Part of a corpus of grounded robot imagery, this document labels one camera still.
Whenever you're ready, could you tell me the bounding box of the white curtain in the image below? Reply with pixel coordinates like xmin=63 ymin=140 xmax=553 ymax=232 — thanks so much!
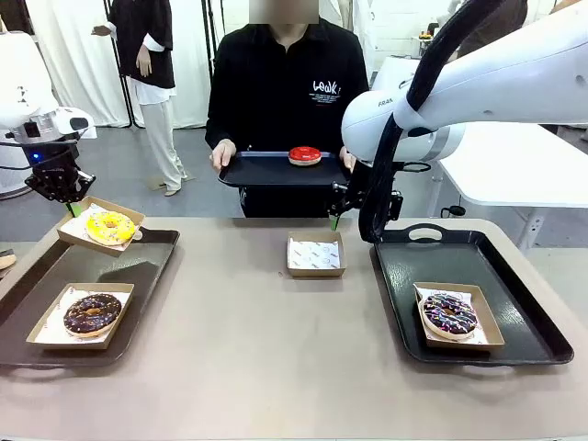
xmin=25 ymin=0 xmax=212 ymax=130

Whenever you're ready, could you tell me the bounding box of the person's right hand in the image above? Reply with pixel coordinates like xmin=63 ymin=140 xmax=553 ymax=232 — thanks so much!
xmin=209 ymin=138 xmax=238 ymax=172

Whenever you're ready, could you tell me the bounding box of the black light stand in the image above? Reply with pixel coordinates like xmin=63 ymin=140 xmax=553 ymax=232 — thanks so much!
xmin=204 ymin=0 xmax=221 ymax=79

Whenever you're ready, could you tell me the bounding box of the person's left hand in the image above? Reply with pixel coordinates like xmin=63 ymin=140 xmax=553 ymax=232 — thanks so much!
xmin=338 ymin=146 xmax=357 ymax=175

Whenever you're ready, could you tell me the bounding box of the person in black shirt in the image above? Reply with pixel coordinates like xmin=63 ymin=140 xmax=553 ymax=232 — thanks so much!
xmin=205 ymin=0 xmax=371 ymax=220

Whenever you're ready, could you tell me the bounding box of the mannequin in black white clothes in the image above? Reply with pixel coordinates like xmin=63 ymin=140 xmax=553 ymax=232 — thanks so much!
xmin=90 ymin=0 xmax=188 ymax=198

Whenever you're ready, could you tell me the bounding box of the red glazed donut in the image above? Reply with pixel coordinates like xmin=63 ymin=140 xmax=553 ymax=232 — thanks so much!
xmin=288 ymin=145 xmax=322 ymax=167

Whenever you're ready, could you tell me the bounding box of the person's right forearm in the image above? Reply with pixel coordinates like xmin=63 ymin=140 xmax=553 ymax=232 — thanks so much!
xmin=205 ymin=98 xmax=231 ymax=148

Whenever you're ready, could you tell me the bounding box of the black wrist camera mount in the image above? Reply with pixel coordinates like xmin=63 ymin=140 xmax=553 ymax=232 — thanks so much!
xmin=387 ymin=189 xmax=405 ymax=222

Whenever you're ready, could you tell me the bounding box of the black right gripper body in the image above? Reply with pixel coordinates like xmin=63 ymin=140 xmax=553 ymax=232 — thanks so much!
xmin=329 ymin=176 xmax=368 ymax=217

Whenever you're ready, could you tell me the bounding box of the brown plastic tray with handles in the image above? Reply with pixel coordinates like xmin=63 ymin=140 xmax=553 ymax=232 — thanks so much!
xmin=0 ymin=228 xmax=181 ymax=368

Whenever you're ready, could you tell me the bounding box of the yellow glazed donut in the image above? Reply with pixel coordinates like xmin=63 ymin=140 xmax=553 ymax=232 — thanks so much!
xmin=85 ymin=209 xmax=138 ymax=247

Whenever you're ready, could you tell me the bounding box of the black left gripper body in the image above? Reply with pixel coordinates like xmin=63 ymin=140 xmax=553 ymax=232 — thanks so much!
xmin=23 ymin=141 xmax=97 ymax=206

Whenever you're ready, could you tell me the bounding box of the chocolate donut with white stripes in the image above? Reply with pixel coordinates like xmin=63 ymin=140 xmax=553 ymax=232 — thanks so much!
xmin=421 ymin=293 xmax=480 ymax=341

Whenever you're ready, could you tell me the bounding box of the white table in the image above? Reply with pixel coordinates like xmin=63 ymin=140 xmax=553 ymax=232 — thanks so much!
xmin=435 ymin=121 xmax=588 ymax=252

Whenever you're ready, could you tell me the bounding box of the brown cardboard food box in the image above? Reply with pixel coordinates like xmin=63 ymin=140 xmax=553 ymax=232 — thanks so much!
xmin=413 ymin=281 xmax=506 ymax=353
xmin=56 ymin=196 xmax=147 ymax=258
xmin=287 ymin=231 xmax=345 ymax=278
xmin=26 ymin=282 xmax=136 ymax=351

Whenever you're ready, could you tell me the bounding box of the black plastic tray with handles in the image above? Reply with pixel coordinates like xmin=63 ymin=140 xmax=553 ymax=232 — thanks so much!
xmin=369 ymin=223 xmax=575 ymax=368

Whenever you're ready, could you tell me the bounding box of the white smiley print paper liner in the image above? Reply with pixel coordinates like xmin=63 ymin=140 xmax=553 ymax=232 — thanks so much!
xmin=288 ymin=240 xmax=341 ymax=270
xmin=82 ymin=201 xmax=143 ymax=253
xmin=34 ymin=284 xmax=132 ymax=345
xmin=413 ymin=283 xmax=489 ymax=345

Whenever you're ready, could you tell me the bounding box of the chocolate donut with sprinkles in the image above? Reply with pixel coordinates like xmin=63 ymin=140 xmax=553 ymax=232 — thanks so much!
xmin=62 ymin=293 xmax=123 ymax=340

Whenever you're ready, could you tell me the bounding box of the black serving tray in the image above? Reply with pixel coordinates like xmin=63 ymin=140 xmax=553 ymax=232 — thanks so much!
xmin=217 ymin=150 xmax=353 ymax=188

